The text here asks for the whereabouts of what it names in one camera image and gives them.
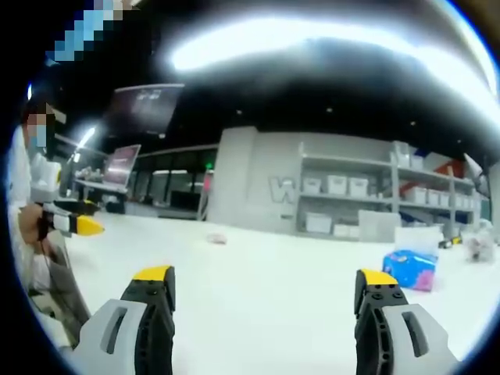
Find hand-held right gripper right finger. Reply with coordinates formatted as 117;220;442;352
353;268;460;375

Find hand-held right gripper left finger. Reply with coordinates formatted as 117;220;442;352
72;264;177;375

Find clear resealable bag blue contents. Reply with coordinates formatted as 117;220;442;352
381;225;441;293

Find crumpled clear plastic bag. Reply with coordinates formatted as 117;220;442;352
463;228;498;265

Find person's left hand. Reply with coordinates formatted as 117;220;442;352
18;203;54;253

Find grey work desk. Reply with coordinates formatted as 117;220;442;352
73;176;130;214

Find tilted desk monitor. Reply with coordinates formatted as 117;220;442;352
102;144;142;190

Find short ceiling light bar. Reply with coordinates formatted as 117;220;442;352
73;126;97;152

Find grey box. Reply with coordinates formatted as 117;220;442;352
358;209;402;244

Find hanging dark monitor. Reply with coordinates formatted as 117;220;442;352
104;83;185;138

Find grey metal shelving unit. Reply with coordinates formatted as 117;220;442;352
295;139;484;240

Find row of white storage bins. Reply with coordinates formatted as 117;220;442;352
302;150;482;239

